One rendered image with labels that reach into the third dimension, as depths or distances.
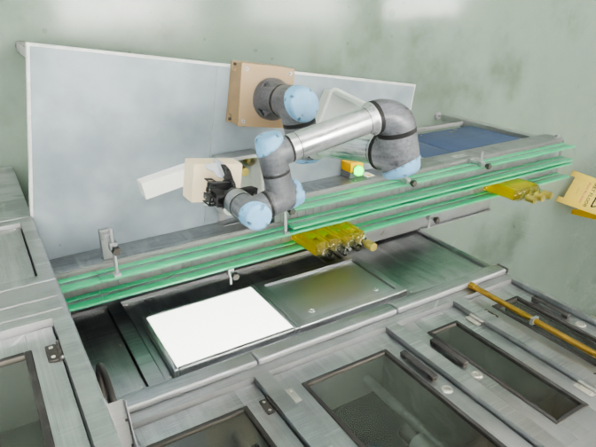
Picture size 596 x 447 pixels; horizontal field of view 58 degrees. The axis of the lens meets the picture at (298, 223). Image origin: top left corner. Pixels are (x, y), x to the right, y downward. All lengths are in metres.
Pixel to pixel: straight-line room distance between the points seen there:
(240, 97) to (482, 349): 1.18
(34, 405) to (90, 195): 0.99
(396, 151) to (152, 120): 0.87
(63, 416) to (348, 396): 0.83
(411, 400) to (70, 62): 1.45
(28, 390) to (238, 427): 0.59
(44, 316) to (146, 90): 0.90
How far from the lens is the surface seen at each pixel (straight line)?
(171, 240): 2.04
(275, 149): 1.39
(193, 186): 1.66
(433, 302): 2.06
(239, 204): 1.43
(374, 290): 2.05
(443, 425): 1.60
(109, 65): 1.91
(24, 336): 1.35
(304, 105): 1.84
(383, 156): 1.61
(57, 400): 1.14
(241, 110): 1.98
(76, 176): 1.96
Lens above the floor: 2.61
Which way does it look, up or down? 52 degrees down
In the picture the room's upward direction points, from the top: 123 degrees clockwise
